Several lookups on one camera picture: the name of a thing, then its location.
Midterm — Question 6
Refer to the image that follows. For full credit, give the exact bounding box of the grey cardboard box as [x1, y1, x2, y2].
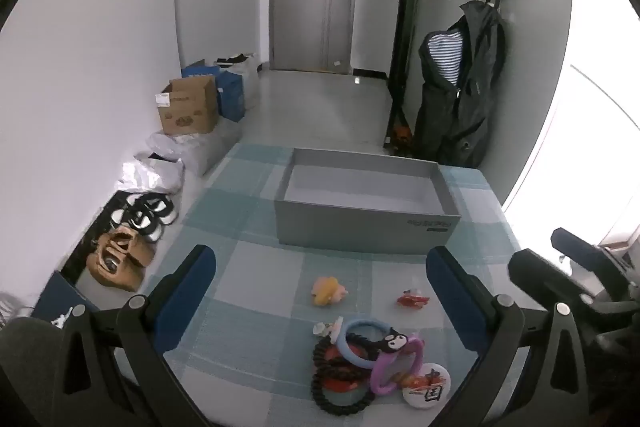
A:
[273, 148, 461, 256]

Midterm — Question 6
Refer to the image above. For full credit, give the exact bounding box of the small orange charm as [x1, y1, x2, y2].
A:
[392, 369, 423, 390]

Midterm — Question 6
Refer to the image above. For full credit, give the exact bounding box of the flat blue box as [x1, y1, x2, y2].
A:
[181, 59, 221, 80]

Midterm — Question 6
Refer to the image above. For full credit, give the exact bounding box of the striped shirt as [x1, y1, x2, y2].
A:
[427, 31, 463, 85]

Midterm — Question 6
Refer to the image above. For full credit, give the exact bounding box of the blue hair ring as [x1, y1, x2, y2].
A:
[336, 319, 396, 365]

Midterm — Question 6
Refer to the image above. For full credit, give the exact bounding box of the black white sandal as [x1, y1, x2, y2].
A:
[111, 207, 163, 240]
[125, 193, 177, 225]

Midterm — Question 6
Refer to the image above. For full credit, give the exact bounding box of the small red hair clip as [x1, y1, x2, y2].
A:
[397, 289, 431, 309]

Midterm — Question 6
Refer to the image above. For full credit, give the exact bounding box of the black rack pole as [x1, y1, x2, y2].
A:
[382, 0, 431, 152]

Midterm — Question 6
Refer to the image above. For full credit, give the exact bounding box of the black jacket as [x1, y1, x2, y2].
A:
[412, 0, 507, 168]

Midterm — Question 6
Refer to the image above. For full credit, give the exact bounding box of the brown shoe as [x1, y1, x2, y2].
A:
[86, 237, 146, 292]
[107, 227, 156, 268]

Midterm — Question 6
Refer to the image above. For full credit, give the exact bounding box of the black hair tie cat charm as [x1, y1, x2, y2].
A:
[313, 328, 420, 378]

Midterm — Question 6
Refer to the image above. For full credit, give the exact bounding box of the red hair ornament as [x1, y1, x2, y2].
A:
[322, 344, 363, 392]

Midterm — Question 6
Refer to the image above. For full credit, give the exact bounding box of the white bag with items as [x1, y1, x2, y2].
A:
[215, 53, 261, 110]

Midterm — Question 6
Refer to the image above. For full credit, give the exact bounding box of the blue checkered tablecloth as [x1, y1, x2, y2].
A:
[135, 142, 531, 427]

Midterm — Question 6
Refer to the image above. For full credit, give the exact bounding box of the yellow pink plush hair clip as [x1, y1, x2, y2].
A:
[311, 276, 350, 306]

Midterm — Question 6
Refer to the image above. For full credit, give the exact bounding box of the round white badge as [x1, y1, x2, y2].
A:
[402, 363, 451, 407]

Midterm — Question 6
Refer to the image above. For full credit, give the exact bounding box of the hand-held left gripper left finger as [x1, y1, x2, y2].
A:
[35, 245, 217, 427]

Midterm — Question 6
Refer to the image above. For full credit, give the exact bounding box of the tall blue box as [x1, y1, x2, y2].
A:
[217, 69, 248, 122]

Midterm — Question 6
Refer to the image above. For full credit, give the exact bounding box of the purple hair ring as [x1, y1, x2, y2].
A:
[370, 337, 426, 395]

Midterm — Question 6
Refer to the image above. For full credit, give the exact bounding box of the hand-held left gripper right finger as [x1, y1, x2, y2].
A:
[426, 246, 601, 427]

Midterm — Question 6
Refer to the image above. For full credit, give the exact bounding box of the white plastic bag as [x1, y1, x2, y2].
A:
[146, 119, 243, 178]
[117, 152, 186, 195]

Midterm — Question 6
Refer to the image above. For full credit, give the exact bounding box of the brown cardboard box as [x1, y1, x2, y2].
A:
[155, 75, 219, 135]

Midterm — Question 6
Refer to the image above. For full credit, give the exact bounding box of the black floor mat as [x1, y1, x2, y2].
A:
[60, 189, 131, 283]

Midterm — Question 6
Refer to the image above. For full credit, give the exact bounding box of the blue shoe box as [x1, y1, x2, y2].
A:
[32, 271, 101, 328]

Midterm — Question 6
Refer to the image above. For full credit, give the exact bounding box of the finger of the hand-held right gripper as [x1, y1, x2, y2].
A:
[507, 249, 608, 313]
[550, 227, 640, 303]

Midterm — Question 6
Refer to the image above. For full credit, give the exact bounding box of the black braided hair tie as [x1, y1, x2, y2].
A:
[310, 364, 376, 416]

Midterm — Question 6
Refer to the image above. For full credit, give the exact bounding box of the small white hair clip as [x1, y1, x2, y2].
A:
[313, 317, 346, 339]

